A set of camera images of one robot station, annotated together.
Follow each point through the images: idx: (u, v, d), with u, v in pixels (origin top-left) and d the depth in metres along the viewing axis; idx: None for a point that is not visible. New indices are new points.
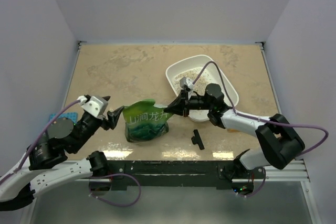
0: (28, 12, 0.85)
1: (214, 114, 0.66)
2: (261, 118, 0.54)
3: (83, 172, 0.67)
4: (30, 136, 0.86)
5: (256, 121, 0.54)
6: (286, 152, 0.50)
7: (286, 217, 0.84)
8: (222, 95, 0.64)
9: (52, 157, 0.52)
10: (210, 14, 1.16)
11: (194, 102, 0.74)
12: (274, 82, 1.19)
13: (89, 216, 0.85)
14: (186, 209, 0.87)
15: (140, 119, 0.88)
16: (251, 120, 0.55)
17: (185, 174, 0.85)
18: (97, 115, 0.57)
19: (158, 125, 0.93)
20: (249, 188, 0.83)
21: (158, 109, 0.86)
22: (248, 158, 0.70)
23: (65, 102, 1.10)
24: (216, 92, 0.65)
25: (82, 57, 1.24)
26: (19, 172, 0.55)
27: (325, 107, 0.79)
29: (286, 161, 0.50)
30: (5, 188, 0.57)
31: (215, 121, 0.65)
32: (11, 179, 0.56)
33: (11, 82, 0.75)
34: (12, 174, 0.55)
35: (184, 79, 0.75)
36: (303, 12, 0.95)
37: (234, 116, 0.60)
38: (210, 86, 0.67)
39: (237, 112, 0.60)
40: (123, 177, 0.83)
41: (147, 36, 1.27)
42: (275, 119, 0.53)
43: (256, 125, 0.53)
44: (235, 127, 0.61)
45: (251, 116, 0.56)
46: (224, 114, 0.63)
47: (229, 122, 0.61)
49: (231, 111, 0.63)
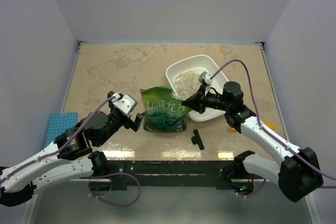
0: (28, 12, 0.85)
1: (232, 115, 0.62)
2: (290, 148, 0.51)
3: (84, 170, 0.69)
4: (29, 136, 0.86)
5: (283, 148, 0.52)
6: (304, 188, 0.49)
7: (285, 217, 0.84)
8: (241, 94, 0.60)
9: (81, 148, 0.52)
10: (210, 14, 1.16)
11: (211, 100, 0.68)
12: (274, 82, 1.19)
13: (89, 216, 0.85)
14: (186, 209, 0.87)
15: (157, 106, 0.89)
16: (278, 145, 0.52)
17: (185, 174, 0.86)
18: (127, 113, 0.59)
19: (174, 116, 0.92)
20: (249, 188, 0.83)
21: (176, 99, 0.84)
22: (253, 164, 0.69)
23: (65, 102, 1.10)
24: (234, 89, 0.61)
25: (82, 57, 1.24)
26: (43, 160, 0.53)
27: (325, 107, 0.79)
29: (300, 196, 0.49)
30: (21, 177, 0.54)
31: (232, 123, 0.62)
32: (31, 167, 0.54)
33: (11, 82, 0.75)
34: (34, 162, 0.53)
35: (203, 73, 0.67)
36: (303, 12, 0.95)
37: (258, 131, 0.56)
38: (230, 84, 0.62)
39: (262, 126, 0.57)
40: (123, 176, 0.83)
41: (147, 36, 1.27)
42: (305, 155, 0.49)
43: (283, 155, 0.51)
44: (253, 137, 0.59)
45: (279, 140, 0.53)
46: (245, 120, 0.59)
47: (249, 131, 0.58)
49: (253, 118, 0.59)
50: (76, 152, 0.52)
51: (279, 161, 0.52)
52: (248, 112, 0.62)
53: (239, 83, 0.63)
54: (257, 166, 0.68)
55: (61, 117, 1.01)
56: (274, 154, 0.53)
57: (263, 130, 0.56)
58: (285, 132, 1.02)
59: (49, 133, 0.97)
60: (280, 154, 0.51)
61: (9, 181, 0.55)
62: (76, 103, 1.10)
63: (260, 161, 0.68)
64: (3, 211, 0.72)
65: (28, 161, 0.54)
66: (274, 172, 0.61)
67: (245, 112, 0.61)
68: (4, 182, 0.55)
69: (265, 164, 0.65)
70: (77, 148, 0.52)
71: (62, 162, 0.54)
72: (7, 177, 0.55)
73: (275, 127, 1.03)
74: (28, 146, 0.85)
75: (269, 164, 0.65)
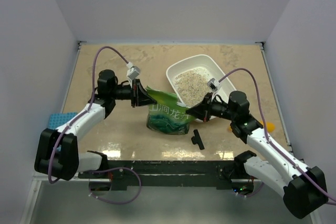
0: (27, 13, 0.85)
1: (238, 125, 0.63)
2: (298, 167, 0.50)
3: (95, 155, 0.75)
4: (29, 136, 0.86)
5: (292, 166, 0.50)
6: (310, 206, 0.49)
7: (285, 217, 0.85)
8: (247, 104, 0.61)
9: (107, 102, 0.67)
10: (210, 14, 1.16)
11: (217, 108, 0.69)
12: (274, 82, 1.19)
13: (90, 216, 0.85)
14: (186, 209, 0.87)
15: (161, 109, 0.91)
16: (286, 162, 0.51)
17: (185, 174, 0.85)
18: (130, 80, 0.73)
19: (177, 123, 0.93)
20: (249, 188, 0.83)
21: (181, 107, 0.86)
22: (255, 170, 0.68)
23: (65, 102, 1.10)
24: (240, 99, 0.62)
25: (82, 57, 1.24)
26: (92, 109, 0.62)
27: (325, 108, 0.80)
29: (305, 211, 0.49)
30: (82, 123, 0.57)
31: (239, 133, 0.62)
32: (85, 115, 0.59)
33: (11, 82, 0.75)
34: (86, 112, 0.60)
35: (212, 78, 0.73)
36: (303, 12, 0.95)
37: (265, 145, 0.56)
38: (236, 94, 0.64)
39: (270, 140, 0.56)
40: (123, 176, 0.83)
41: (147, 36, 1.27)
42: (312, 174, 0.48)
43: (291, 172, 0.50)
44: (260, 151, 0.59)
45: (287, 157, 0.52)
46: (252, 132, 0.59)
47: (255, 144, 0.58)
49: (261, 131, 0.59)
50: (108, 105, 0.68)
51: (285, 178, 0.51)
52: (254, 123, 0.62)
53: (244, 93, 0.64)
54: (261, 173, 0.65)
55: (61, 117, 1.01)
56: (281, 170, 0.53)
57: (271, 145, 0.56)
58: (284, 132, 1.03)
59: None
60: (287, 171, 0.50)
61: (71, 129, 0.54)
62: (76, 102, 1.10)
63: (264, 169, 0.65)
64: (4, 211, 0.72)
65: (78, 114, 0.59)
66: (279, 183, 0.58)
67: (252, 123, 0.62)
68: (67, 131, 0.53)
69: (270, 173, 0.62)
70: (106, 102, 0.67)
71: (102, 113, 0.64)
72: (67, 127, 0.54)
73: (275, 127, 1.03)
74: (29, 146, 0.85)
75: (274, 174, 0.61)
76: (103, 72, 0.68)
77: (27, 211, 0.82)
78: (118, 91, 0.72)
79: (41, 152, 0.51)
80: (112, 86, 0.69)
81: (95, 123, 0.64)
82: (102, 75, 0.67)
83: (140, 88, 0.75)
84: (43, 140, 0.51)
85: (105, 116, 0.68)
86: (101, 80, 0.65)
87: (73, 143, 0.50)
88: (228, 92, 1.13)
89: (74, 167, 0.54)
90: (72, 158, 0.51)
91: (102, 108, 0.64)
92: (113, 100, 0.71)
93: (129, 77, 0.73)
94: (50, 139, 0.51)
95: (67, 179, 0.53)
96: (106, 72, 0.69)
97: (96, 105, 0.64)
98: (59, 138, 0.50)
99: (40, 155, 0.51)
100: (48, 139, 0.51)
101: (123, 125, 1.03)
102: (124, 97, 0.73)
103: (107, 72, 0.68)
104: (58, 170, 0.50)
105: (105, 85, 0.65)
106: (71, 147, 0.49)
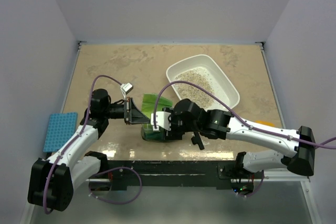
0: (28, 12, 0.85)
1: (207, 129, 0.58)
2: (292, 138, 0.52)
3: (94, 162, 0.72)
4: (29, 135, 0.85)
5: (287, 140, 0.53)
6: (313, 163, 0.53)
7: (285, 216, 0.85)
8: (193, 105, 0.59)
9: (101, 121, 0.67)
10: (210, 14, 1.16)
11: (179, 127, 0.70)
12: (274, 82, 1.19)
13: (89, 216, 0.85)
14: (186, 209, 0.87)
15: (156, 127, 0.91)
16: (280, 140, 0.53)
17: (185, 174, 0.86)
18: (125, 93, 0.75)
19: None
20: (249, 188, 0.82)
21: None
22: (253, 164, 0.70)
23: (65, 102, 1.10)
24: (184, 106, 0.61)
25: (82, 56, 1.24)
26: (84, 134, 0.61)
27: (324, 108, 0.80)
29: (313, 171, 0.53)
30: (74, 150, 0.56)
31: (214, 135, 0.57)
32: (77, 141, 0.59)
33: (12, 81, 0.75)
34: (78, 136, 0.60)
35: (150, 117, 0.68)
36: (303, 13, 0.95)
37: (251, 132, 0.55)
38: (180, 104, 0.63)
39: (251, 126, 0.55)
40: (122, 177, 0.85)
41: (147, 36, 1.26)
42: (305, 135, 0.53)
43: (291, 145, 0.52)
44: (245, 140, 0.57)
45: (279, 134, 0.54)
46: (230, 127, 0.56)
47: (239, 136, 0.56)
49: (235, 120, 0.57)
50: (101, 124, 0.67)
51: (285, 152, 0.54)
52: (221, 114, 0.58)
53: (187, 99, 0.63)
54: (258, 164, 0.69)
55: (61, 117, 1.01)
56: (279, 149, 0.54)
57: (255, 129, 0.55)
58: None
59: (49, 132, 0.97)
60: (287, 147, 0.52)
61: (63, 159, 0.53)
62: (77, 102, 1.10)
63: (260, 158, 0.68)
64: (4, 210, 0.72)
65: (70, 140, 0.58)
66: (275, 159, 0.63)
67: (218, 116, 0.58)
68: (59, 161, 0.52)
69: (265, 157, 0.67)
70: (98, 121, 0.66)
71: (94, 135, 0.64)
72: (59, 156, 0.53)
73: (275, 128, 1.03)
74: (28, 145, 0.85)
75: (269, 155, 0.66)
76: (96, 91, 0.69)
77: (27, 211, 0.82)
78: (112, 110, 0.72)
79: (33, 184, 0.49)
80: (105, 105, 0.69)
81: (90, 145, 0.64)
82: (95, 95, 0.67)
83: (133, 103, 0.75)
84: (34, 173, 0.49)
85: (98, 136, 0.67)
86: (95, 98, 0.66)
87: (67, 173, 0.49)
88: (229, 93, 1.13)
89: (69, 196, 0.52)
90: (66, 189, 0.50)
91: (94, 129, 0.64)
92: (106, 118, 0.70)
93: (123, 90, 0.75)
94: (42, 171, 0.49)
95: (62, 210, 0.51)
96: (100, 91, 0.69)
97: (89, 128, 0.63)
98: (51, 170, 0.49)
99: (33, 187, 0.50)
100: (39, 172, 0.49)
101: (123, 125, 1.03)
102: (117, 116, 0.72)
103: (101, 92, 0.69)
104: (52, 202, 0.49)
105: (99, 102, 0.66)
106: (64, 179, 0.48)
